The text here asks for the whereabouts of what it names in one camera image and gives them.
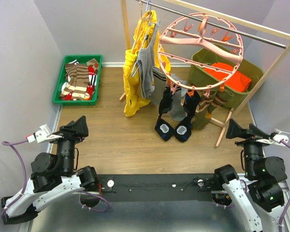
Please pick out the grey tank top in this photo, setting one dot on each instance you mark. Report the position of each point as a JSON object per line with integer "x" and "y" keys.
{"x": 146, "y": 61}

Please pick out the pink round clip hanger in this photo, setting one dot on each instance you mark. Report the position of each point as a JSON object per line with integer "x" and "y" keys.
{"x": 232, "y": 52}

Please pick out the metal hanging rail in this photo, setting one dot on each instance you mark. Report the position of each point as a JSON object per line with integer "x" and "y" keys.
{"x": 148, "y": 2}

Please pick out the black patterned sock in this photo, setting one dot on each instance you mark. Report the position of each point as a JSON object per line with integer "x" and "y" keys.
{"x": 162, "y": 127}
{"x": 183, "y": 130}

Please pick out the green plastic tray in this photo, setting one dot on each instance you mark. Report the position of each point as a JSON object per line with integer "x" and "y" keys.
{"x": 83, "y": 59}

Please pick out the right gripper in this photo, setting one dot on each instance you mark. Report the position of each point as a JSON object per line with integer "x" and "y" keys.
{"x": 234, "y": 129}

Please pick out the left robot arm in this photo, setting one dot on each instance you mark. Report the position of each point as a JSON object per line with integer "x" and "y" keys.
{"x": 53, "y": 175}

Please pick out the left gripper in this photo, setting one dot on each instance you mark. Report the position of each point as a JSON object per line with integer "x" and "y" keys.
{"x": 80, "y": 127}

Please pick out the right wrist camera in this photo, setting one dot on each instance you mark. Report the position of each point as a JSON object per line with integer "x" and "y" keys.
{"x": 277, "y": 137}

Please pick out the olive striped sock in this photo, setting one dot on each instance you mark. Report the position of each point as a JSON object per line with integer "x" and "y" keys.
{"x": 204, "y": 115}
{"x": 217, "y": 99}

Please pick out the yellow shorts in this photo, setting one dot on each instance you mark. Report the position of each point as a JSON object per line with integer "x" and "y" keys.
{"x": 132, "y": 88}

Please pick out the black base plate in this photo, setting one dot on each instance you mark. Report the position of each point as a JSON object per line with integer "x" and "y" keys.
{"x": 158, "y": 187}

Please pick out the olive green plastic bin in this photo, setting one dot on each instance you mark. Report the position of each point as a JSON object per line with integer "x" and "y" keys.
{"x": 198, "y": 77}

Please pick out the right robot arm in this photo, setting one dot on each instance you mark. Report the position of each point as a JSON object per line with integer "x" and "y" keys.
{"x": 261, "y": 204}

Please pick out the wooden clothes hanger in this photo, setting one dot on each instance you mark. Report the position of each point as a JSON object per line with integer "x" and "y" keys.
{"x": 144, "y": 27}

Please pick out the blue wire hanger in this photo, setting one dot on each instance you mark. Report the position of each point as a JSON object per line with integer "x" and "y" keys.
{"x": 134, "y": 57}

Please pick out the wooden clothes rack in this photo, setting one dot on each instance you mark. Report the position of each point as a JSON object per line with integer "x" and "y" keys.
{"x": 238, "y": 82}

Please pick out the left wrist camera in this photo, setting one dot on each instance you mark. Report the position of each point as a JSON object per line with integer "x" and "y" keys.
{"x": 43, "y": 134}

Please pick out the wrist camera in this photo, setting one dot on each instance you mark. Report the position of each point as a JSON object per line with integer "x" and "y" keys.
{"x": 43, "y": 134}
{"x": 277, "y": 137}

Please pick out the brown striped sock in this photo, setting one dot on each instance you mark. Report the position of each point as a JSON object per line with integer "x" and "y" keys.
{"x": 79, "y": 81}

